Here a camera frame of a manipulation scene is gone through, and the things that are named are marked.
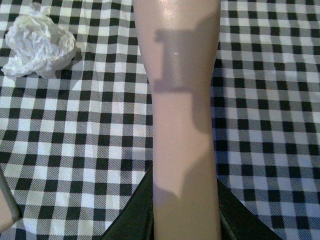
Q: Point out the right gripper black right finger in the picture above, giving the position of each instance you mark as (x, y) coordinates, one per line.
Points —
(237, 222)

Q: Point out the beige hand brush black bristles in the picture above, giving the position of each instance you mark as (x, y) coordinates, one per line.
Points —
(178, 41)

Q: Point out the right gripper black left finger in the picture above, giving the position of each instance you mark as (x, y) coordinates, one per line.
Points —
(136, 220)

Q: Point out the black white checkered cloth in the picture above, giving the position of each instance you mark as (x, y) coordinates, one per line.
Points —
(74, 148)

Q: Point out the beige plastic dustpan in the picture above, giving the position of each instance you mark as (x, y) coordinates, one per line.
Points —
(9, 212)

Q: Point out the white paper ball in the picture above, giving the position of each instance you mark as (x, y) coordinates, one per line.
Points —
(40, 45)

